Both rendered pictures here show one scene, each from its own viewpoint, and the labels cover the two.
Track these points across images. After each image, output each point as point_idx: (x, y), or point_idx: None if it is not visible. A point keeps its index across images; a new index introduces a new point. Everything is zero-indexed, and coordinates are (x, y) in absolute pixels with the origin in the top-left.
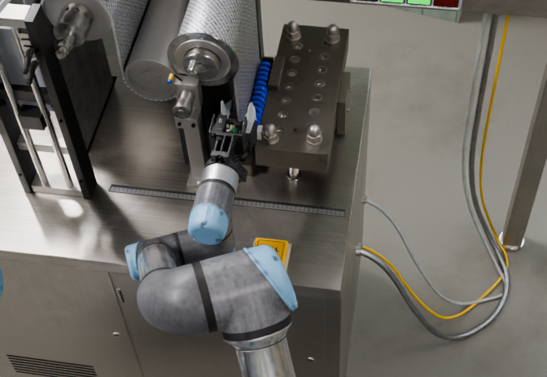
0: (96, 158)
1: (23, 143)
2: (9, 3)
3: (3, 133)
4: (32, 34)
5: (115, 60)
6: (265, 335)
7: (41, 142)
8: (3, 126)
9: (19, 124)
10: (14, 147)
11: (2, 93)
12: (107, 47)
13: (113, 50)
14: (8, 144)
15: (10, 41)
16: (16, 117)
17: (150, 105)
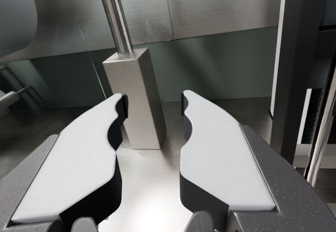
0: (328, 176)
1: (302, 157)
2: (193, 62)
3: (290, 136)
4: None
5: (270, 99)
6: None
7: (333, 153)
8: (299, 122)
9: (327, 117)
10: (292, 164)
11: (323, 42)
12: (263, 90)
13: (267, 92)
14: (287, 158)
15: None
16: (330, 100)
17: (333, 123)
